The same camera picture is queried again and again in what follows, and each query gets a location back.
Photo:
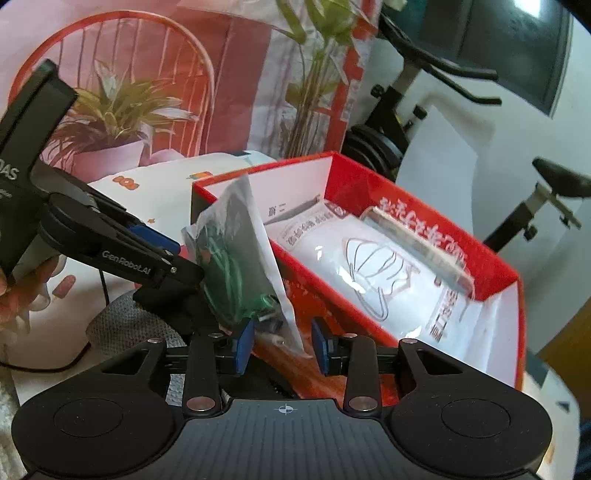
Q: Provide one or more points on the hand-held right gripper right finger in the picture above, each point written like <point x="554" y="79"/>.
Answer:
<point x="321" y="346"/>

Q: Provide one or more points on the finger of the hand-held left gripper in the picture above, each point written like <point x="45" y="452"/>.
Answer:
<point x="138" y="263"/>
<point x="152" y="237"/>

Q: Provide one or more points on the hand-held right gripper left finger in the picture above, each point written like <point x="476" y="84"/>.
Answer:
<point x="244" y="345"/>

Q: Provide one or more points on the black cloth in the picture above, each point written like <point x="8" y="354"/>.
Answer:
<point x="171" y="304"/>

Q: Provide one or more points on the red cardboard box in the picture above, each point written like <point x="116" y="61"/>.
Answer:
<point x="471" y="263"/>

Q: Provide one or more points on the person's left hand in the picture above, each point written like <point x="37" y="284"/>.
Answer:
<point x="14" y="302"/>

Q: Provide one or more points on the white plastic packet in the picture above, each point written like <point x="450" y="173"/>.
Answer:
<point x="341" y="272"/>

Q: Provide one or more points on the pink plant printed backdrop cloth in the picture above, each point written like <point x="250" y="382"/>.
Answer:
<point x="184" y="69"/>

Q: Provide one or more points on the black exercise bike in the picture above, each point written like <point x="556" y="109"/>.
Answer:
<point x="388" y="138"/>

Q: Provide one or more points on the white board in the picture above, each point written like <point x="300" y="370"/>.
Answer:
<point x="443" y="157"/>

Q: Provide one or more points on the dark framed window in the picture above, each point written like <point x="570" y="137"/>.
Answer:
<point x="508" y="41"/>

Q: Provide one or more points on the wooden door frame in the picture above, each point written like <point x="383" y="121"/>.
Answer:
<point x="570" y="341"/>

